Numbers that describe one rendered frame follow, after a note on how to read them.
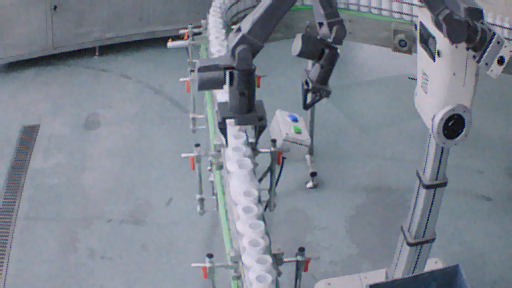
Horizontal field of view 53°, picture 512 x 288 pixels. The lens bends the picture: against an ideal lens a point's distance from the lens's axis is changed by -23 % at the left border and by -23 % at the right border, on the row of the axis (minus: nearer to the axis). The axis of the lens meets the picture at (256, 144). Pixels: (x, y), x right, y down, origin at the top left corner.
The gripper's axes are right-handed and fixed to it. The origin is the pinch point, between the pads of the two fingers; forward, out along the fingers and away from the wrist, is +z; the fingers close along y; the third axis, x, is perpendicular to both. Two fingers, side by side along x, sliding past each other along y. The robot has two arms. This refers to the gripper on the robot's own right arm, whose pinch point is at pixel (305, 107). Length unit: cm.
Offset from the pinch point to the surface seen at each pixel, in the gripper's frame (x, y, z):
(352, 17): 55, -126, 3
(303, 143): 2.2, 3.8, 9.0
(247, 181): -17.4, 29.4, 8.3
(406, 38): 78, -105, -4
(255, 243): -17, 50, 10
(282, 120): -3.2, -3.8, 7.8
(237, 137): -17.1, 8.0, 9.8
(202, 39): -20, -76, 19
